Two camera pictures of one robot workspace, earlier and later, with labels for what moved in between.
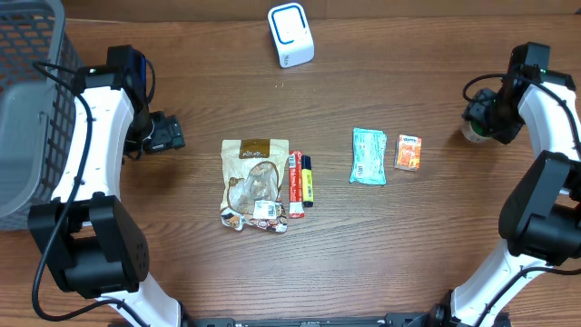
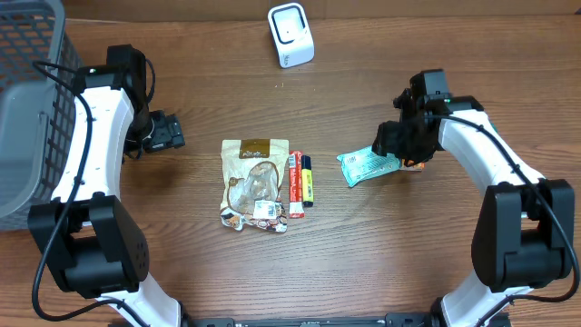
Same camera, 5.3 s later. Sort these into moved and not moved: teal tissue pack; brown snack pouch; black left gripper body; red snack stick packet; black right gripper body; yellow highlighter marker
Moved: black right gripper body; teal tissue pack
Not moved: black left gripper body; yellow highlighter marker; red snack stick packet; brown snack pouch
